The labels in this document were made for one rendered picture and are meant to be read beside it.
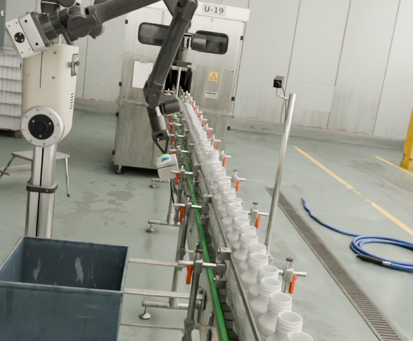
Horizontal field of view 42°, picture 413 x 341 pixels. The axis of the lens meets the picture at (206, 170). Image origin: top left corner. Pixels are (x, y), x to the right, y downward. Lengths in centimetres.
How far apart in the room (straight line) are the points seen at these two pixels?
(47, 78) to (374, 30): 1101
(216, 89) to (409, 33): 738
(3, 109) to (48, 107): 606
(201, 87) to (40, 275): 482
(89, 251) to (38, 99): 70
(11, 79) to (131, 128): 236
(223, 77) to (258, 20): 576
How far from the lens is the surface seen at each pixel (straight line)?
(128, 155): 638
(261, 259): 107
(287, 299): 91
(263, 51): 1197
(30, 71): 207
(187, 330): 126
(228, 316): 117
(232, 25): 630
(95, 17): 190
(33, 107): 209
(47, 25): 190
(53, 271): 167
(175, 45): 198
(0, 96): 813
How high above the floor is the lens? 153
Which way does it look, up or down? 12 degrees down
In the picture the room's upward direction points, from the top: 8 degrees clockwise
